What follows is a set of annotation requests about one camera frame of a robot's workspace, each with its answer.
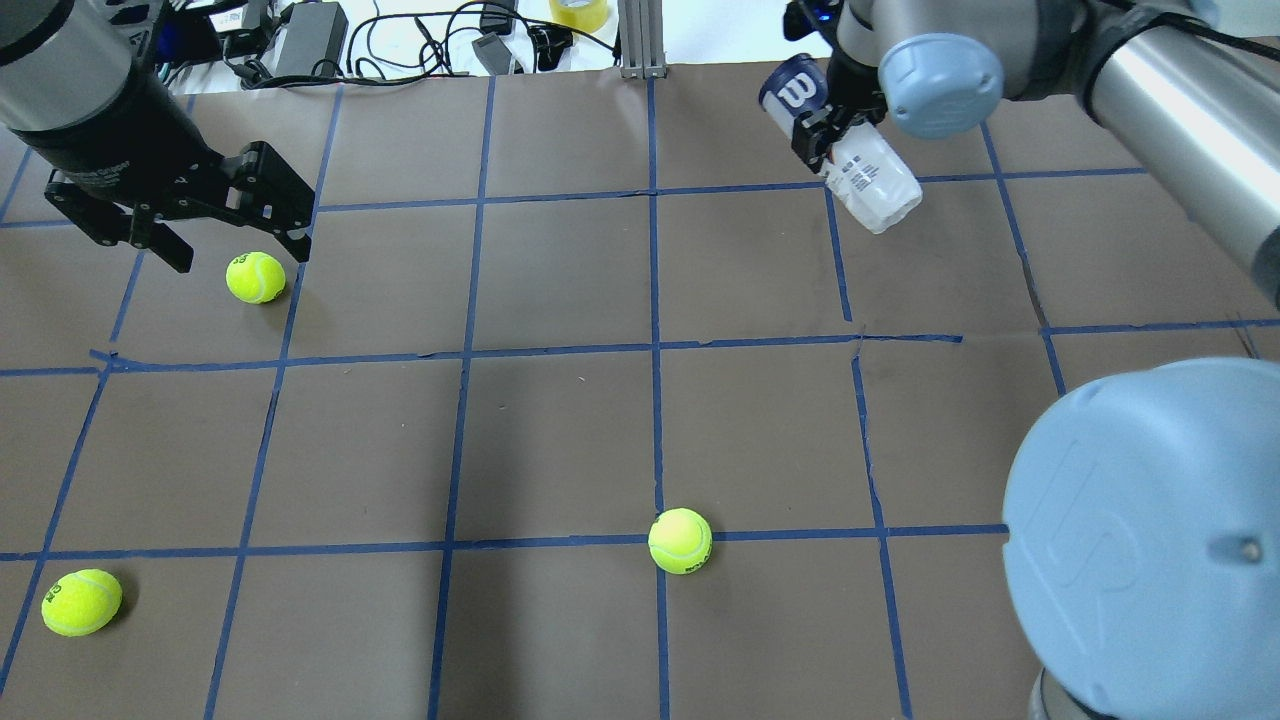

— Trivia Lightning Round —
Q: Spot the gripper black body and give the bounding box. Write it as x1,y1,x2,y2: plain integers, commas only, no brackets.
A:
3,60,243,225

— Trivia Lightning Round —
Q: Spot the white blue tennis ball can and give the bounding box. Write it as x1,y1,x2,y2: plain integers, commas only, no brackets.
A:
758,53,923,234

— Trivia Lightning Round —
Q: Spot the tennis ball far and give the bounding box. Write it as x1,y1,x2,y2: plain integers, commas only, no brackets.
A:
225,251,287,305

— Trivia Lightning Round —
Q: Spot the tennis ball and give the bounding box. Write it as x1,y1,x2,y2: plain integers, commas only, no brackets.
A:
646,509,714,575
225,251,287,305
40,569,124,638

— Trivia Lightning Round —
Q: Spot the tennis ball middle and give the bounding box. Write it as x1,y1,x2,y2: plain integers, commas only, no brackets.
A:
646,509,714,575

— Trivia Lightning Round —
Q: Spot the black power adapter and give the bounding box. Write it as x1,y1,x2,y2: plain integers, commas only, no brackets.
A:
271,1,348,78

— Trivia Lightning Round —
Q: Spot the yellow tape roll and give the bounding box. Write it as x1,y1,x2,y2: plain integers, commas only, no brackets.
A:
548,0,611,33

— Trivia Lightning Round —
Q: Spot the aluminium frame post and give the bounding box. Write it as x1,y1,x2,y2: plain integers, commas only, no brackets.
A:
616,0,668,79

